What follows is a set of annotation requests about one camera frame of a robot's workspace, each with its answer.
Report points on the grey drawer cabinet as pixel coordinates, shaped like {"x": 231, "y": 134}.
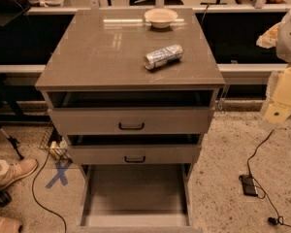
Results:
{"x": 99, "y": 64}

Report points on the blue tape cross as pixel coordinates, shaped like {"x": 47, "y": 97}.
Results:
{"x": 61, "y": 168}

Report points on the tan shoe upper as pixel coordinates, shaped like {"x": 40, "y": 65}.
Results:
{"x": 10, "y": 173}

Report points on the white ceramic bowl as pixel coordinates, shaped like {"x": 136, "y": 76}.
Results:
{"x": 160, "y": 17}

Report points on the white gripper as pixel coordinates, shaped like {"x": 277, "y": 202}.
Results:
{"x": 290, "y": 39}

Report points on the bottom grey drawer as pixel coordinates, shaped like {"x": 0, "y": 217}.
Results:
{"x": 140, "y": 198}

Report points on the top grey drawer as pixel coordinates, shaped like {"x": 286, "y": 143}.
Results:
{"x": 140, "y": 121}

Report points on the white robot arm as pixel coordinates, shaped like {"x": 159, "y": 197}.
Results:
{"x": 278, "y": 36}

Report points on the grey drawer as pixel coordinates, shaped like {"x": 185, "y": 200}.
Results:
{"x": 169, "y": 154}
{"x": 140, "y": 198}
{"x": 140, "y": 121}

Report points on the silver blue redbull can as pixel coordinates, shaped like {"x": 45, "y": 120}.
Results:
{"x": 162, "y": 57}

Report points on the black power adapter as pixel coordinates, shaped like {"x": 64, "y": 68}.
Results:
{"x": 248, "y": 186}

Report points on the middle grey drawer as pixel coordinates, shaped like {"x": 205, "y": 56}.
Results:
{"x": 169, "y": 154}

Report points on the tan shoe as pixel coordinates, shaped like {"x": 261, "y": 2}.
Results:
{"x": 10, "y": 173}
{"x": 9, "y": 225}

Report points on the tan shoe lower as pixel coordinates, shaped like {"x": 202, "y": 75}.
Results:
{"x": 9, "y": 225}

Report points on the black tripod leg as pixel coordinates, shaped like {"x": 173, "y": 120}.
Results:
{"x": 13, "y": 141}

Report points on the wire basket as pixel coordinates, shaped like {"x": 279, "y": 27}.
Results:
{"x": 54, "y": 144}

